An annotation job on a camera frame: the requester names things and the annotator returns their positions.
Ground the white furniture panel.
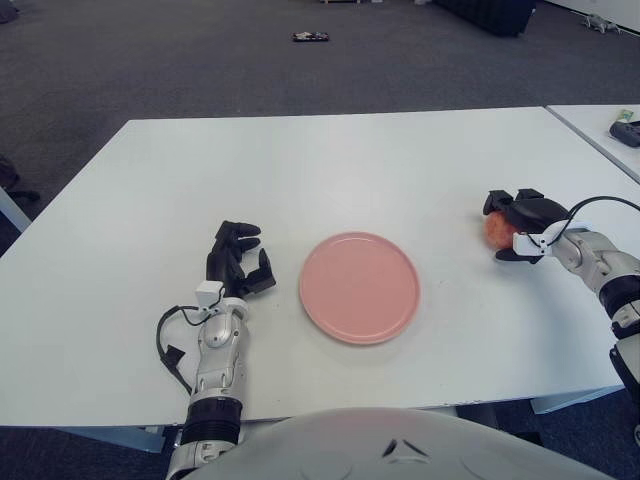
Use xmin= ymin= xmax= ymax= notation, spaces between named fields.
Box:
xmin=0 ymin=185 xmax=31 ymax=234

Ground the dark chair base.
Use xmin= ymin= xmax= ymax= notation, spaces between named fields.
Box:
xmin=0 ymin=153 xmax=41 ymax=201

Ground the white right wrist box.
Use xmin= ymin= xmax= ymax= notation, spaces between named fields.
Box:
xmin=512 ymin=232 xmax=551 ymax=264

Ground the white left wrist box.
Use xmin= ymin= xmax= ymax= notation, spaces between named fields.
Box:
xmin=194 ymin=281 xmax=225 ymax=312

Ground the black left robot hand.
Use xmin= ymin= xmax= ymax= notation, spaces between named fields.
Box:
xmin=205 ymin=219 xmax=278 ymax=299

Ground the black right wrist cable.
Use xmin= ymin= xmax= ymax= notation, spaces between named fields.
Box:
xmin=539 ymin=195 xmax=640 ymax=249

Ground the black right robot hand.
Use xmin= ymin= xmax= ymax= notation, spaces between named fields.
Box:
xmin=482 ymin=188 xmax=571 ymax=264

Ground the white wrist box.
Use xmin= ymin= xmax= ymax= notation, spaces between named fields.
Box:
xmin=194 ymin=281 xmax=225 ymax=312
xmin=512 ymin=232 xmax=551 ymax=264

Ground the black cabinet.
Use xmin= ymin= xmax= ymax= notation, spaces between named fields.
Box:
xmin=432 ymin=0 xmax=537 ymax=37

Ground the small grey floor robot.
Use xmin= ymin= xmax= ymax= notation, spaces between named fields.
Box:
xmin=579 ymin=12 xmax=621 ymax=34

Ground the grey robot torso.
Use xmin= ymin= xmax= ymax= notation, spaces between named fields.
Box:
xmin=169 ymin=407 xmax=626 ymax=480

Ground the white table frame beam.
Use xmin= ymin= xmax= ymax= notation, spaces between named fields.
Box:
xmin=529 ymin=384 xmax=626 ymax=415

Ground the pink round plate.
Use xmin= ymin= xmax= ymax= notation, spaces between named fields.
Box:
xmin=298 ymin=231 xmax=422 ymax=347

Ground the dark grey handheld controller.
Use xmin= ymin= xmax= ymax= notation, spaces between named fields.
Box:
xmin=608 ymin=121 xmax=640 ymax=148

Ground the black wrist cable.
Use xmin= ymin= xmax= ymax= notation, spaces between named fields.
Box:
xmin=539 ymin=195 xmax=640 ymax=249
xmin=156 ymin=304 xmax=206 ymax=396

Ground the red yellow apple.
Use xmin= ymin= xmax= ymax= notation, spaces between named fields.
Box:
xmin=484 ymin=212 xmax=519 ymax=251

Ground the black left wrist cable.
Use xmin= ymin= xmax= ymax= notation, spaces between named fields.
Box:
xmin=156 ymin=304 xmax=206 ymax=396

